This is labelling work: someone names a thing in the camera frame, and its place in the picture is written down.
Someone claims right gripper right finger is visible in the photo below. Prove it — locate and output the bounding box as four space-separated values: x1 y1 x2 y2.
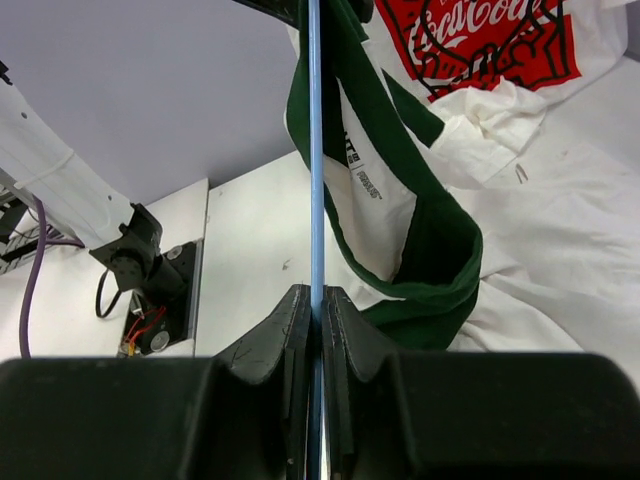
322 286 425 479

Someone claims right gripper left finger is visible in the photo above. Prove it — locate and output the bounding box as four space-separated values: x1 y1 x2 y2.
188 284 311 479

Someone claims green and white t shirt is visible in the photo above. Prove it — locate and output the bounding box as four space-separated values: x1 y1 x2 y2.
284 0 485 351

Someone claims light blue hanger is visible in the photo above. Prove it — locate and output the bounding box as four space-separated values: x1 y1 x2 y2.
306 1 325 480

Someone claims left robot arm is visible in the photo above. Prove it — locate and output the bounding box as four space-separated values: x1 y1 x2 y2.
1 65 186 303

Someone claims white red print t shirt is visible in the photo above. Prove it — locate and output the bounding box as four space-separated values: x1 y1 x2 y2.
287 0 640 354

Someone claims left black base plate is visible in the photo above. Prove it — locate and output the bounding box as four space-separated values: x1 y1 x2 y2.
117 240 203 358

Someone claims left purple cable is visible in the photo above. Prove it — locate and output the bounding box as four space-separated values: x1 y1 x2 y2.
18 197 86 359

